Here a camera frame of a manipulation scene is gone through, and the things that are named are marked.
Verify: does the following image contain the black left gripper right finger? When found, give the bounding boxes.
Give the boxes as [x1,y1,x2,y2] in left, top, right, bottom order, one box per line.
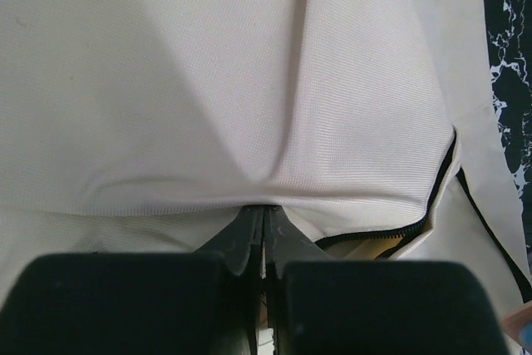
[264,207,509,354]

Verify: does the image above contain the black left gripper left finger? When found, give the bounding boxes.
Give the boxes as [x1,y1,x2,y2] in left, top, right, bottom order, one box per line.
[1,206,264,354]

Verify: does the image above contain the cream canvas student bag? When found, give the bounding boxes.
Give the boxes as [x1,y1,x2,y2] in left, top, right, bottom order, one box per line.
[1,0,531,314]

